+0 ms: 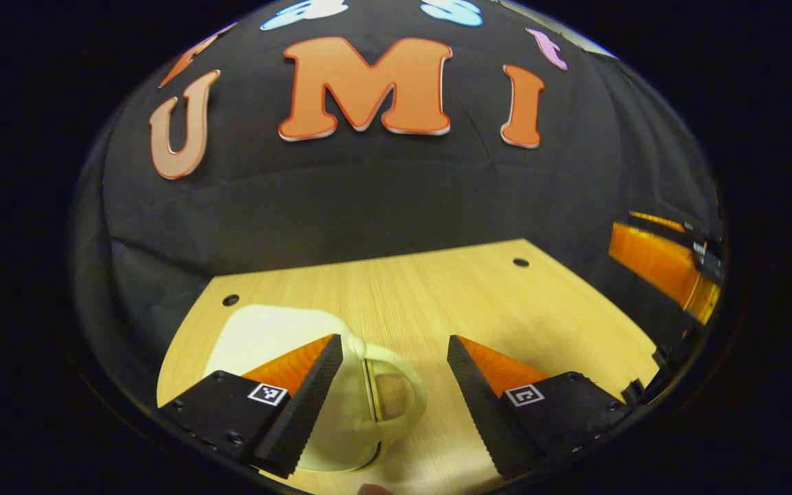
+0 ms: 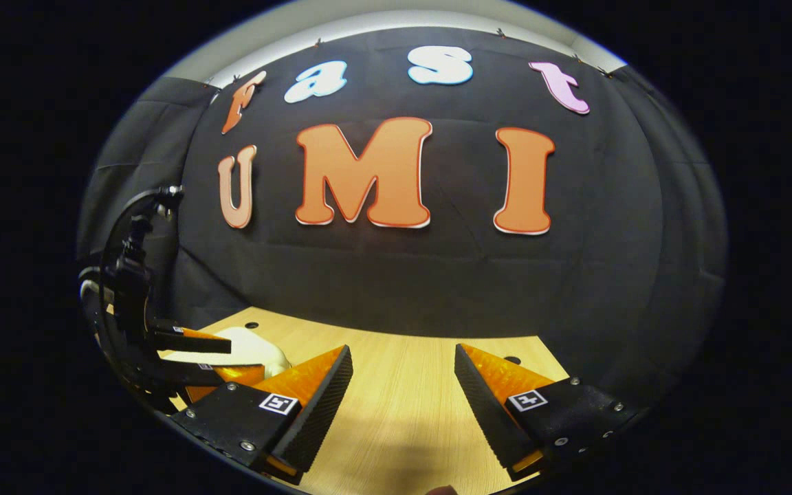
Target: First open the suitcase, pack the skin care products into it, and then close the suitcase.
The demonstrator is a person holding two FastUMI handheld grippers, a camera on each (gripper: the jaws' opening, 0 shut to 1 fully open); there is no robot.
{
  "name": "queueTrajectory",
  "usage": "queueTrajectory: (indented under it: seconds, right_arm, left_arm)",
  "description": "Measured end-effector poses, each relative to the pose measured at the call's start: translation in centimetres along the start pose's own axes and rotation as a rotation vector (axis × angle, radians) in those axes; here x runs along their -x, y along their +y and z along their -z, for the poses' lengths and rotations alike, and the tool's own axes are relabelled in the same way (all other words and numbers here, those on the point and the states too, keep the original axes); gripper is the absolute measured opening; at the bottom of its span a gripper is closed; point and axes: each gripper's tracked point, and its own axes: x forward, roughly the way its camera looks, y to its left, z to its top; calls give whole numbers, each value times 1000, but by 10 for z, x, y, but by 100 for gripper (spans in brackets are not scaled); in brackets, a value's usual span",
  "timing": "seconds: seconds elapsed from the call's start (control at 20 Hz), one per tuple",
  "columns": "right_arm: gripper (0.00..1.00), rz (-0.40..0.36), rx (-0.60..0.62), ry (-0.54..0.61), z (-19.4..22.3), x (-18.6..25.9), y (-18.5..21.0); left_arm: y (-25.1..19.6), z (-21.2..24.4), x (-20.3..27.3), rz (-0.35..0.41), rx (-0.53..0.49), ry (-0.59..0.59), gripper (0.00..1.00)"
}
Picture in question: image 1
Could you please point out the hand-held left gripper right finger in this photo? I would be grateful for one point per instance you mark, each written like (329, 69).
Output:
(482, 412)

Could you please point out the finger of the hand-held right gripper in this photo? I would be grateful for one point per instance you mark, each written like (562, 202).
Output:
(657, 265)
(678, 234)

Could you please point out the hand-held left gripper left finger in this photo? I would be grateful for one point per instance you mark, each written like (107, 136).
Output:
(303, 412)

